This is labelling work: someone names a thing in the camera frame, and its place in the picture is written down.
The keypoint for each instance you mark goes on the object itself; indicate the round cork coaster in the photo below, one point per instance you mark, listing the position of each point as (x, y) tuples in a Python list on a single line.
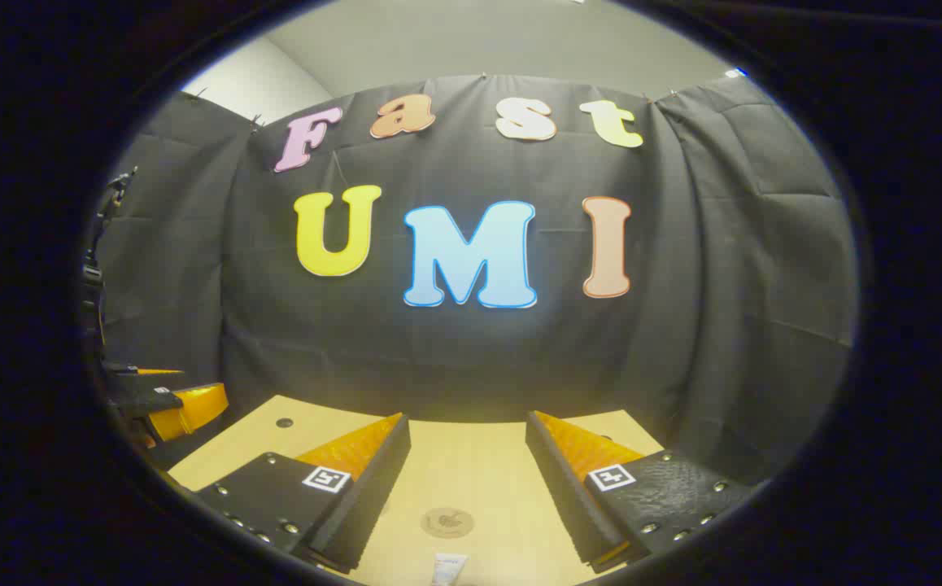
[(447, 522)]

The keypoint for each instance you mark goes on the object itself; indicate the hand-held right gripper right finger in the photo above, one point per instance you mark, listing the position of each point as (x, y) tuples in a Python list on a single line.
[(569, 505)]

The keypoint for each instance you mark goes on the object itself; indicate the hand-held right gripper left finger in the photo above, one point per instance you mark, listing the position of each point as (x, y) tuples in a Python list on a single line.
[(373, 496)]

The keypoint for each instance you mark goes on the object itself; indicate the black backdrop cloth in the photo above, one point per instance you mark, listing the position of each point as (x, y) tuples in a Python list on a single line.
[(479, 366)]

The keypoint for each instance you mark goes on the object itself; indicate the light wooden desktop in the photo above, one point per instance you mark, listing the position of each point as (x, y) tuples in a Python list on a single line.
[(455, 464)]

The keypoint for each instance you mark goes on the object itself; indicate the white toothpaste tube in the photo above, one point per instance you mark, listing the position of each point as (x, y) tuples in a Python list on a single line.
[(448, 570)]

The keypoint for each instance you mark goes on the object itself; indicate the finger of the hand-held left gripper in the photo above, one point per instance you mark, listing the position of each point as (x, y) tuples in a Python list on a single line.
[(160, 372), (190, 407)]

